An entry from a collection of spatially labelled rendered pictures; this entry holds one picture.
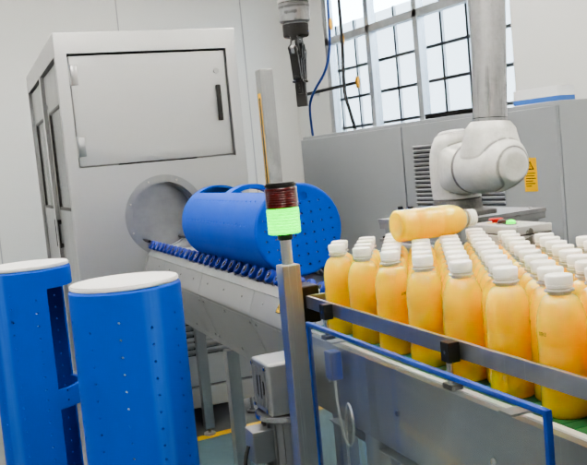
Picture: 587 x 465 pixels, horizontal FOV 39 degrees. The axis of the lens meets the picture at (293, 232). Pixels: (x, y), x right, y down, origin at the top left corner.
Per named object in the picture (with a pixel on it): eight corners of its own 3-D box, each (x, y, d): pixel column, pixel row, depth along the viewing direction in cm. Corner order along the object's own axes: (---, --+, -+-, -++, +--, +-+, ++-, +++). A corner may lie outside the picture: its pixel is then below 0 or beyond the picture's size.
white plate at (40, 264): (-11, 273, 264) (-11, 277, 264) (77, 261, 277) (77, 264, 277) (-23, 267, 288) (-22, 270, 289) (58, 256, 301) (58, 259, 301)
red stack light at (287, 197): (291, 206, 166) (289, 185, 166) (304, 206, 160) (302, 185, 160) (261, 208, 164) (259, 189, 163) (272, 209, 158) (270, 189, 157)
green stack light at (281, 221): (293, 231, 166) (291, 206, 166) (305, 232, 160) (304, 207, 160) (263, 234, 164) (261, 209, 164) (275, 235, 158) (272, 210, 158)
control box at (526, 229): (503, 257, 215) (500, 218, 214) (555, 264, 196) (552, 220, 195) (470, 263, 211) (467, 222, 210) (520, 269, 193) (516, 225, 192)
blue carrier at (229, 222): (256, 248, 339) (243, 179, 336) (349, 265, 258) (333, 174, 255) (188, 263, 329) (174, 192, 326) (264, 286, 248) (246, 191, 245)
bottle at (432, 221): (407, 228, 179) (480, 220, 186) (395, 203, 183) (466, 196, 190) (397, 248, 184) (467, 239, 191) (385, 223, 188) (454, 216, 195)
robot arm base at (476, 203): (444, 212, 284) (443, 196, 283) (498, 211, 267) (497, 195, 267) (409, 219, 272) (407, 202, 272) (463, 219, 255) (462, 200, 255)
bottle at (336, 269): (322, 334, 190) (315, 254, 188) (341, 327, 195) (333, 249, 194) (348, 336, 185) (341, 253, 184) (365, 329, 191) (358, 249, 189)
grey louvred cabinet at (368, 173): (385, 345, 567) (367, 132, 555) (659, 415, 378) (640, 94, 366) (317, 361, 541) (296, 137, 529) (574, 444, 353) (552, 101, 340)
